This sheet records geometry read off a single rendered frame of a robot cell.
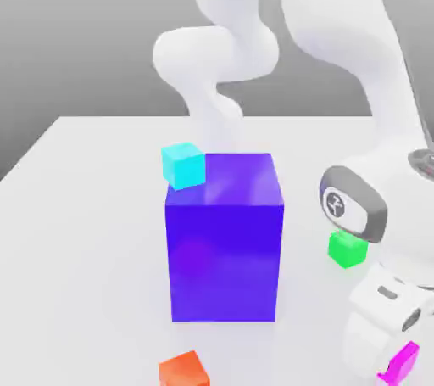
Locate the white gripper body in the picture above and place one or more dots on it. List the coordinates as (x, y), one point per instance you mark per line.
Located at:
(366, 347)

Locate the small magenta cube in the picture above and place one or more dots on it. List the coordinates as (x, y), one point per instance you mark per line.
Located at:
(405, 360)

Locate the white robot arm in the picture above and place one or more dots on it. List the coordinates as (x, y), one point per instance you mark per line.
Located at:
(332, 19)

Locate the small green cube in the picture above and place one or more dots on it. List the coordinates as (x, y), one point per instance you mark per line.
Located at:
(346, 252)

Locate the small orange cube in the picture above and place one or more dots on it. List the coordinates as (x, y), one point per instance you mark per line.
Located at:
(183, 370)

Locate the small cyan cube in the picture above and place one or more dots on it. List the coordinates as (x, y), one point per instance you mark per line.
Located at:
(184, 165)

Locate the large blue box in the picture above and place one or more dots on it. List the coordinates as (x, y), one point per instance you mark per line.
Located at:
(223, 257)

